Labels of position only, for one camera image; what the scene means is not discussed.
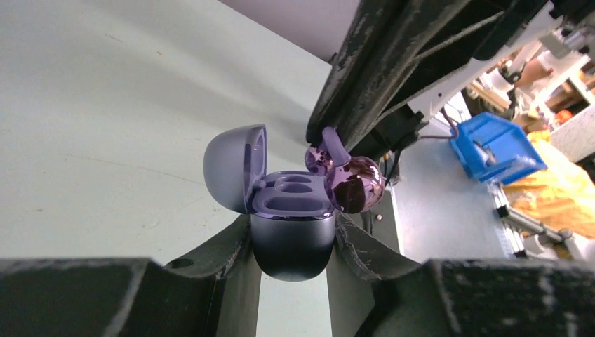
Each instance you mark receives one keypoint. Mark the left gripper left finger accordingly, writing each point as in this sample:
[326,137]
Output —
[212,290]

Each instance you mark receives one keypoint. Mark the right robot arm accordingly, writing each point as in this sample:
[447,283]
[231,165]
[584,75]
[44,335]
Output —
[401,61]

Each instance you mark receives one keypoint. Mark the purple earbud charging case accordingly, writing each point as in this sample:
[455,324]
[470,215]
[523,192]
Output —
[291,218]

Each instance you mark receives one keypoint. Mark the purple earbud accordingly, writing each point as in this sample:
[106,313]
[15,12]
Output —
[352,184]

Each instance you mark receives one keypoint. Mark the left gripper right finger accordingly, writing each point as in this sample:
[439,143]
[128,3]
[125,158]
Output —
[375,291]

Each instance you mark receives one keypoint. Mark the blue plastic bin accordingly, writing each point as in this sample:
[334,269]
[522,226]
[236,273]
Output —
[492,148]

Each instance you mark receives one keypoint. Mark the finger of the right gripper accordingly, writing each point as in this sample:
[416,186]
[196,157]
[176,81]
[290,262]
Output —
[381,59]
[487,32]

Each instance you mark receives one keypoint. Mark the aluminium frame profile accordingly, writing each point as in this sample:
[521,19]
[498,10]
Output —
[526,237]

